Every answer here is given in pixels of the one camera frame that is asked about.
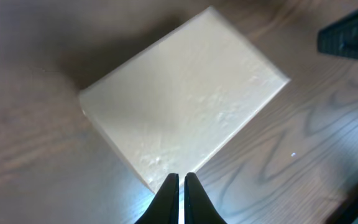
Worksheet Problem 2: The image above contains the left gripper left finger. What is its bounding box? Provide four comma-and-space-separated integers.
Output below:
135, 173, 179, 224

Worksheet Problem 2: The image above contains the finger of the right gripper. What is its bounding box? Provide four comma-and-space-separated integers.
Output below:
317, 10, 358, 60

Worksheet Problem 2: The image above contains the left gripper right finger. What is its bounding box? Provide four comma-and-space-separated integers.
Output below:
184, 172, 226, 224

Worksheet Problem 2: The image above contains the cardboard box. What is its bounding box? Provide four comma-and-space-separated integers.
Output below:
79, 7, 289, 192

